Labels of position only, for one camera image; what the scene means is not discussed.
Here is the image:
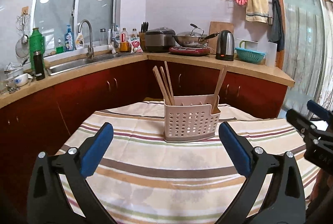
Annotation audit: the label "chrome kitchen faucet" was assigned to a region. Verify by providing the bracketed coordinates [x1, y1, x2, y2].
[77, 19, 95, 59]

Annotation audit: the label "chopsticks in holder right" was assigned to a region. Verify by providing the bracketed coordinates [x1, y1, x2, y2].
[211, 66, 228, 115]

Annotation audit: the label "chopsticks in holder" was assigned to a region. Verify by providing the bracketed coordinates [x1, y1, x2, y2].
[211, 66, 228, 115]
[153, 61, 175, 105]

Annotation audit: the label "pink perforated utensil holder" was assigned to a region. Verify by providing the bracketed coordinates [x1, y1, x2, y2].
[164, 95, 220, 143]

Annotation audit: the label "striped tablecloth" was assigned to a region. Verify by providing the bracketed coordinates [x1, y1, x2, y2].
[54, 100, 322, 224]

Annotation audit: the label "red lower cabinets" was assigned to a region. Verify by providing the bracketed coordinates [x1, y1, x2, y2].
[1, 59, 288, 215]

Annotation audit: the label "wooden countertop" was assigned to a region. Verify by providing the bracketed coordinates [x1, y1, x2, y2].
[1, 53, 295, 108]

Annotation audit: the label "teal plastic colander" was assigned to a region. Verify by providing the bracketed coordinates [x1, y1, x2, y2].
[235, 47, 265, 64]

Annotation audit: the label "chopsticks in holder left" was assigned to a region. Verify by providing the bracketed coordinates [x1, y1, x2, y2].
[153, 61, 175, 105]

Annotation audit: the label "dark hanging cloth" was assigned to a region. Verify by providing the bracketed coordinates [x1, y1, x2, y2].
[269, 0, 285, 52]

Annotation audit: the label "stainless steel sink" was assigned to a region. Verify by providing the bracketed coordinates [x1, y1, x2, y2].
[46, 53, 133, 76]

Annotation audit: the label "black thermos bottle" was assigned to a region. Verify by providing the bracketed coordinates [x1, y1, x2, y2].
[33, 51, 45, 81]

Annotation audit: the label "white porcelain bowl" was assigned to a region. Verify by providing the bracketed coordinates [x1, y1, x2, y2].
[14, 73, 29, 87]

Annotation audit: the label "stainless electric kettle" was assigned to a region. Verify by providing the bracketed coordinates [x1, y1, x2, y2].
[216, 30, 235, 61]

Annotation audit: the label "red induction cooker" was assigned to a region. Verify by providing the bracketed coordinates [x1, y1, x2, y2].
[169, 46, 210, 56]

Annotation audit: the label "white spray cleaner bottle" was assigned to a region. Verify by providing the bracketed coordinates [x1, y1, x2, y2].
[75, 31, 84, 50]

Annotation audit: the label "blue detergent bottle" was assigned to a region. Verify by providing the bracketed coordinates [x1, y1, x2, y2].
[64, 24, 75, 52]

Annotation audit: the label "orange oil bottle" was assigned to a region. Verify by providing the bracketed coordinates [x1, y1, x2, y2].
[120, 28, 130, 53]

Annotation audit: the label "frosted glass door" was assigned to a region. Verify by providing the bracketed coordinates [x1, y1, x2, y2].
[278, 0, 332, 119]

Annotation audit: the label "steel wok with lid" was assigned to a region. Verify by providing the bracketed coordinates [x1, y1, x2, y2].
[173, 23, 219, 48]

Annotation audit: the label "red white snack bag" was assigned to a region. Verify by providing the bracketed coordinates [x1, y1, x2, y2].
[128, 37, 143, 53]

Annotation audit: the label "green thermos jug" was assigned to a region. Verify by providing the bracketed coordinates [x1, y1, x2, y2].
[29, 28, 45, 72]

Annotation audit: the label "wooden cutting board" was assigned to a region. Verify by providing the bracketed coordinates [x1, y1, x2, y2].
[208, 21, 234, 54]

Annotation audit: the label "hanging strainer ladle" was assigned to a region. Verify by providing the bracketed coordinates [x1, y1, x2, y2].
[15, 11, 30, 59]

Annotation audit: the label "yellow striped towel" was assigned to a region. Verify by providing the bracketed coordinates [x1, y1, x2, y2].
[246, 0, 269, 23]

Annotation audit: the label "grey rice cooker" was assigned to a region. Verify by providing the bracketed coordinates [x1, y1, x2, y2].
[144, 27, 175, 53]

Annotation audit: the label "knife block with knives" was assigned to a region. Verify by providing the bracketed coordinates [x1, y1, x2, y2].
[139, 21, 148, 51]

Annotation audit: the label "white green-handled pitcher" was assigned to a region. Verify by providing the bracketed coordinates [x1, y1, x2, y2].
[239, 39, 258, 51]

